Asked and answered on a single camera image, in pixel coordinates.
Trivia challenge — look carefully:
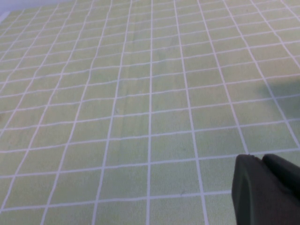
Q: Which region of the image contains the green grid tablecloth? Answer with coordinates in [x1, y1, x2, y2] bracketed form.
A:
[0, 0, 300, 225]

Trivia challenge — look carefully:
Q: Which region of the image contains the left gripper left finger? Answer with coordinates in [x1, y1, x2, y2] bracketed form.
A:
[231, 154, 300, 225]

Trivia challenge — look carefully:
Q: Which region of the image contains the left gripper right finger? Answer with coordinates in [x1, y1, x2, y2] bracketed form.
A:
[262, 153, 300, 202]

